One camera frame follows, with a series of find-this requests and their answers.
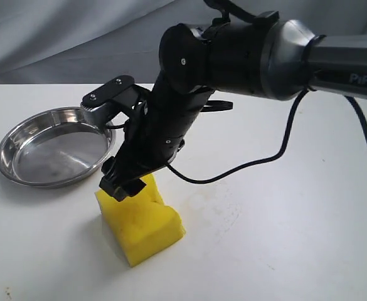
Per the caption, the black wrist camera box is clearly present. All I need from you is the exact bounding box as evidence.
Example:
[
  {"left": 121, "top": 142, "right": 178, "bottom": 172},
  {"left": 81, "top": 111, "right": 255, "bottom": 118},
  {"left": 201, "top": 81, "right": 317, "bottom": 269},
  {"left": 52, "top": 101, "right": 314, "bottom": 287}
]
[{"left": 80, "top": 75, "right": 150, "bottom": 128}]

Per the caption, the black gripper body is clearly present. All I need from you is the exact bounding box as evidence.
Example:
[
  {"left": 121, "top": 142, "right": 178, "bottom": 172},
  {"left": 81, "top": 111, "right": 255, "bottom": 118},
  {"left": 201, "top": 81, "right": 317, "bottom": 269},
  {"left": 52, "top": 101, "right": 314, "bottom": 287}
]
[{"left": 113, "top": 75, "right": 214, "bottom": 184}]

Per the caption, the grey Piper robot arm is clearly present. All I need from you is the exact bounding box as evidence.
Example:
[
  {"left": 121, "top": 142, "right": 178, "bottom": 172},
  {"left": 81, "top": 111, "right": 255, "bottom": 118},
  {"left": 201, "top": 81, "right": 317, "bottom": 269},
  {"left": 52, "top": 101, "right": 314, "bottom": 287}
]
[{"left": 100, "top": 12, "right": 367, "bottom": 201}]

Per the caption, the grey fabric backdrop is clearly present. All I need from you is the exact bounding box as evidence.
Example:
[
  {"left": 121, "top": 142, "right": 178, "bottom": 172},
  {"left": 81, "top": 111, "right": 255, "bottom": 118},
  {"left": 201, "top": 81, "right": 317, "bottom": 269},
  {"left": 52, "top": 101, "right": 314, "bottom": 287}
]
[{"left": 0, "top": 0, "right": 367, "bottom": 85}]

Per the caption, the yellow sponge block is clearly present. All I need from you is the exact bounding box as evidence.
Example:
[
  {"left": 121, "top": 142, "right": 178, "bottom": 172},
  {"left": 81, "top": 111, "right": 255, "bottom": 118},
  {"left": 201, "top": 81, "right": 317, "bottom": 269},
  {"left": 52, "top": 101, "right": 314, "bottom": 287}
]
[{"left": 95, "top": 174, "right": 186, "bottom": 267}]

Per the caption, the round stainless steel dish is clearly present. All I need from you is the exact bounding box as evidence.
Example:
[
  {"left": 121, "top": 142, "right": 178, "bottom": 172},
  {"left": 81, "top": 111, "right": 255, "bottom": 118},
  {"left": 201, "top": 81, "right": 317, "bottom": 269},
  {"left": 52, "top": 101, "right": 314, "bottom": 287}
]
[{"left": 0, "top": 107, "right": 116, "bottom": 189}]

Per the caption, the black camera cable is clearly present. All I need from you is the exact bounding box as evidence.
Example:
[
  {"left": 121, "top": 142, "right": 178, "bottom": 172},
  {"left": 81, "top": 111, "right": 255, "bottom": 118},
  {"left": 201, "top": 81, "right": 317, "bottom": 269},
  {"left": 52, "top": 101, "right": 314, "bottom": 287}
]
[{"left": 104, "top": 90, "right": 367, "bottom": 184}]

